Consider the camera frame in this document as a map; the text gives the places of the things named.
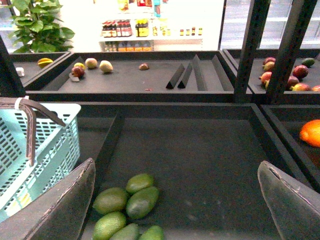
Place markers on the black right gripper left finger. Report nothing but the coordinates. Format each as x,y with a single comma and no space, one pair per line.
59,213

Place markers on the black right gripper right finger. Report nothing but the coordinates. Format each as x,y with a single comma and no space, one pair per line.
294,207

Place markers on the light blue plastic basket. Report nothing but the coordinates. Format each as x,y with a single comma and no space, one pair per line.
57,150

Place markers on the brown basket handle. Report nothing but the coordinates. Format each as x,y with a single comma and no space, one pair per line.
27,106

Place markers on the green avocado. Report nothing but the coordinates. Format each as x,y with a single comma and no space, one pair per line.
139,182
111,200
142,202
129,232
153,233
108,225

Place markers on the red mango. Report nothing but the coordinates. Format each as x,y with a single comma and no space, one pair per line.
77,71

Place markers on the orange fruit in tray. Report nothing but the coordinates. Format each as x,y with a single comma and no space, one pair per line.
310,133

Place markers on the dark wooden produce shelf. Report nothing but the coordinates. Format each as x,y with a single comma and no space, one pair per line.
204,157

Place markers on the yellow star fruit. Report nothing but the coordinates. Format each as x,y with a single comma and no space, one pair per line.
43,62

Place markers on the pale round fruit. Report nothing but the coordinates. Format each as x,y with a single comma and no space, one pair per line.
91,63

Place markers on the pale yellow fruit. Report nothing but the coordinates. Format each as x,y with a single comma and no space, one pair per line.
105,66

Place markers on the brown small fruit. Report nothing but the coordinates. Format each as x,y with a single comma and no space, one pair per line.
143,67

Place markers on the black triangular divider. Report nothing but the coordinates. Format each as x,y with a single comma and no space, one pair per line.
185,78
176,76

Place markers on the green potted plant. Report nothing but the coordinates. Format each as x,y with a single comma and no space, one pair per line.
37,27

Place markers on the white shelf with bottles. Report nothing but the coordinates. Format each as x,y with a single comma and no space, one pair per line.
146,25

